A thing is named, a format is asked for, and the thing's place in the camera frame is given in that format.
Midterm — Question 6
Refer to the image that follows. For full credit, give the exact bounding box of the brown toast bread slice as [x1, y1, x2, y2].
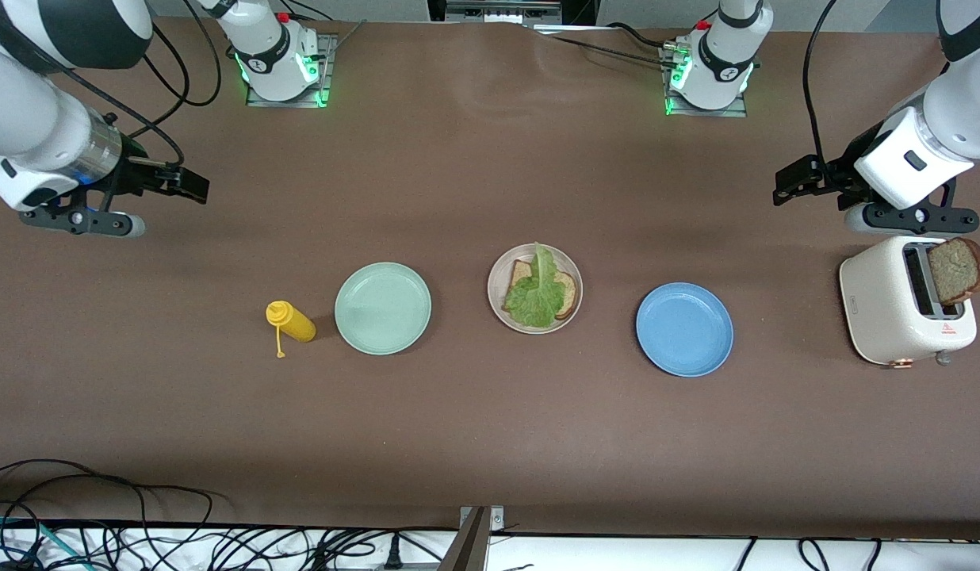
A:
[926, 236, 980, 307]
[502, 258, 578, 322]

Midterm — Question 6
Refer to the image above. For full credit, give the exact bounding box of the yellow mustard squeeze bottle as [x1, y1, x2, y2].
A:
[265, 300, 318, 359]

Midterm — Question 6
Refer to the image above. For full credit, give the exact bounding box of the green lettuce leaf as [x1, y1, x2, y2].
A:
[506, 243, 566, 329]

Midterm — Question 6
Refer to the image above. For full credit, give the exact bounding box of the blue plate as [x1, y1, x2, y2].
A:
[635, 282, 734, 378]

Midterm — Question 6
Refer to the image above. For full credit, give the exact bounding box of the mint green plate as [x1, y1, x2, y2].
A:
[334, 262, 433, 356]

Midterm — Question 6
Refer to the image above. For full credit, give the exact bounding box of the beige plate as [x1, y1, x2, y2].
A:
[487, 243, 584, 335]

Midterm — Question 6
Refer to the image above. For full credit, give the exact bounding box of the cream white toaster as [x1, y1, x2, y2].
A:
[839, 235, 978, 370]

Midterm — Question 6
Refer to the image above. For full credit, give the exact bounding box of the grey metal equipment box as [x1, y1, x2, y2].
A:
[445, 0, 564, 26]

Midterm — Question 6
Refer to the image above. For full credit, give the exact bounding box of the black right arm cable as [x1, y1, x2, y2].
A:
[30, 0, 223, 169]

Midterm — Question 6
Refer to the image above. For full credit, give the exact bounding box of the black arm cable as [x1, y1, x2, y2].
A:
[802, 0, 838, 167]
[30, 0, 223, 169]

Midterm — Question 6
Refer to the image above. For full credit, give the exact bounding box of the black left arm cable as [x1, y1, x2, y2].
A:
[802, 0, 838, 167]

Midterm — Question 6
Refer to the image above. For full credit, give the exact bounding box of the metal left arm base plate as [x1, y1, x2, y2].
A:
[663, 44, 751, 118]

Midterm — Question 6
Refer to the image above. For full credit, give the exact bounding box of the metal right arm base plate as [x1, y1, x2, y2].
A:
[246, 33, 336, 109]

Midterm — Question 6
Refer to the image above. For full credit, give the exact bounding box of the black braided table cable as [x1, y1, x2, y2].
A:
[534, 22, 685, 68]

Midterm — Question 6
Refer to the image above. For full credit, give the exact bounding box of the teal floor cable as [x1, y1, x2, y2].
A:
[0, 515, 90, 571]

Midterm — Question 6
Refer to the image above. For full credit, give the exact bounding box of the grey metal bracket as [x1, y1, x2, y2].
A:
[438, 505, 507, 571]

